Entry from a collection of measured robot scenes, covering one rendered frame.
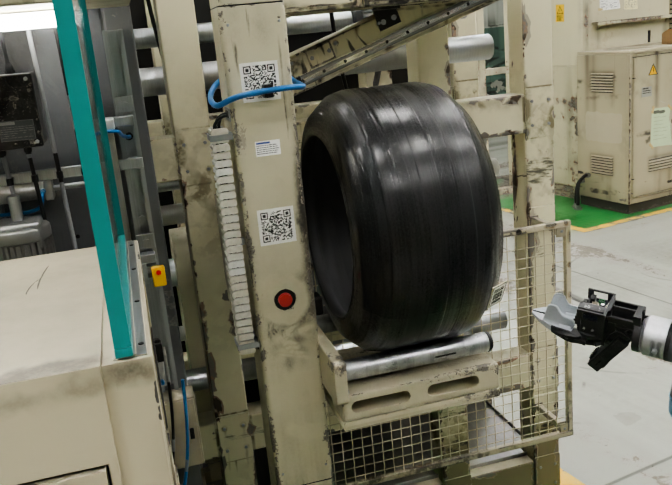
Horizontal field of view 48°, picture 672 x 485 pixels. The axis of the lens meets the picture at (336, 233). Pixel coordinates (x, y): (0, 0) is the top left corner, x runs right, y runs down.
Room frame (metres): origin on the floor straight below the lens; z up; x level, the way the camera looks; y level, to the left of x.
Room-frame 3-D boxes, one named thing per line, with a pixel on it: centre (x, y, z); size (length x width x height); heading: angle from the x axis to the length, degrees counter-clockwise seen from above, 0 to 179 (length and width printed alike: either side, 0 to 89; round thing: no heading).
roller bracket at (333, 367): (1.61, 0.06, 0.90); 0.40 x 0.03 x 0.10; 15
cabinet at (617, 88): (6.14, -2.58, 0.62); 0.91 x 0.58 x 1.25; 115
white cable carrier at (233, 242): (1.52, 0.21, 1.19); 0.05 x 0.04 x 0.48; 15
